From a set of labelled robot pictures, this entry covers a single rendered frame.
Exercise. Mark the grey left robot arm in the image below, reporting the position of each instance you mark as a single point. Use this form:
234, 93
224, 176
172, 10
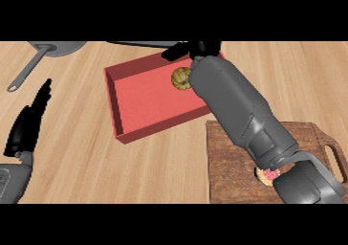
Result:
6, 182

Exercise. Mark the yellow-green squash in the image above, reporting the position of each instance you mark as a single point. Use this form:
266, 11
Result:
181, 78

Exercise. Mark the grey frying pan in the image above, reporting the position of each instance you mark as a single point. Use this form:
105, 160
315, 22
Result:
49, 48

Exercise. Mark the brown wooden cutting board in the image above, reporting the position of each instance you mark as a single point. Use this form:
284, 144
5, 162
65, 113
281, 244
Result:
232, 166

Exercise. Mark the red cardboard box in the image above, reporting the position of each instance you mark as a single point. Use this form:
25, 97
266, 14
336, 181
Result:
153, 99

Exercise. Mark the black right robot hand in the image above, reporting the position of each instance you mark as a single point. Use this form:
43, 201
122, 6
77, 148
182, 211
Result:
200, 48

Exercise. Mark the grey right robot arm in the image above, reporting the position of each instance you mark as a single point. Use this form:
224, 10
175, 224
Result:
247, 118

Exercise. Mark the pink and yellow food piece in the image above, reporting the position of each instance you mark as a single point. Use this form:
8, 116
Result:
268, 174

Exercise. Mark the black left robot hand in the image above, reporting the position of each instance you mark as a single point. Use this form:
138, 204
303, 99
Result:
25, 127

